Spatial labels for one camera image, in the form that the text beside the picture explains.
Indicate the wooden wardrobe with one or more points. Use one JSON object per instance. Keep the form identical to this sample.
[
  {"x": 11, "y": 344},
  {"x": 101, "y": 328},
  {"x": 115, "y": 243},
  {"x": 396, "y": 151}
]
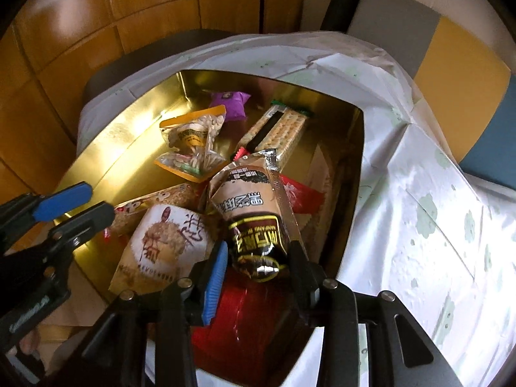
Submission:
[{"x": 121, "y": 0}]

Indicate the green-ended cracker packet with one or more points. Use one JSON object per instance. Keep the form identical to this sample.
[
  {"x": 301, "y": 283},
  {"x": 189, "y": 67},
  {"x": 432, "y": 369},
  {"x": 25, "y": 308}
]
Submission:
[{"x": 278, "y": 129}]

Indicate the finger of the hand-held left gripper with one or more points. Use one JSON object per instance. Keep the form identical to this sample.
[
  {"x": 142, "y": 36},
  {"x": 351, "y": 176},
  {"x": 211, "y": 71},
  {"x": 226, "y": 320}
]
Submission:
[
  {"x": 60, "y": 203},
  {"x": 86, "y": 223}
]

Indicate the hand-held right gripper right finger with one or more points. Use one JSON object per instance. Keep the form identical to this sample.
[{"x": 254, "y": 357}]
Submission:
[{"x": 302, "y": 282}]

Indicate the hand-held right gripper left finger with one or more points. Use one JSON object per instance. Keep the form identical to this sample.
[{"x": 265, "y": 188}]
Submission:
[{"x": 215, "y": 286}]

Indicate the red patterned roll packet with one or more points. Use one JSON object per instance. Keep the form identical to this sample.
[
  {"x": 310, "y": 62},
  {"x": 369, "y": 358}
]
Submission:
[{"x": 161, "y": 199}]

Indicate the white cloud-print tablecloth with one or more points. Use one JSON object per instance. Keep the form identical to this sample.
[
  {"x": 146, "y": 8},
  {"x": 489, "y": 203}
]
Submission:
[{"x": 403, "y": 169}]

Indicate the clear golden floss cake packet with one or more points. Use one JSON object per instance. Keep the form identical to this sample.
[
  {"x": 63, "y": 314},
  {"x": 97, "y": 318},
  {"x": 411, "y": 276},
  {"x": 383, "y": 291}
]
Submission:
[{"x": 161, "y": 246}]

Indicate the orange nut packet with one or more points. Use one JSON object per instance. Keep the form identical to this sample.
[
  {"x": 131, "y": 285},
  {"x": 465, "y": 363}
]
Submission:
[{"x": 193, "y": 137}]

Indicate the black and brown bun packet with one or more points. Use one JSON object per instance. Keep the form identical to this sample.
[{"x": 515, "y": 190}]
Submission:
[{"x": 250, "y": 217}]

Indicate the purple snack packet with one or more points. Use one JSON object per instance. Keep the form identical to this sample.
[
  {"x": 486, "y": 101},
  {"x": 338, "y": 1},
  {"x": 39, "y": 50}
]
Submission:
[{"x": 232, "y": 105}]

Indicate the red and white cake packet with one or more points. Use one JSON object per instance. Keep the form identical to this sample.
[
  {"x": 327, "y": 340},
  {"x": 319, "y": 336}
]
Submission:
[{"x": 300, "y": 197}]

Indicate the person's left hand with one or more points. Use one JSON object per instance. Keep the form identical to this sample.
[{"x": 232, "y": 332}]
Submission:
[{"x": 30, "y": 344}]

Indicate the gold tin box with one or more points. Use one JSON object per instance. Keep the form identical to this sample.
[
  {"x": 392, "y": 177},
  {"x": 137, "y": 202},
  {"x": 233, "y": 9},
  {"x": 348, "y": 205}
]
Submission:
[{"x": 121, "y": 141}]

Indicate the large red snack packet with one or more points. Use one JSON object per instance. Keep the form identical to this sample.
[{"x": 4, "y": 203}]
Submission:
[{"x": 250, "y": 322}]

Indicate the grey yellow blue chair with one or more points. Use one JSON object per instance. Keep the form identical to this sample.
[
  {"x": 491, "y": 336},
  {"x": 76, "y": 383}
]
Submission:
[{"x": 455, "y": 68}]

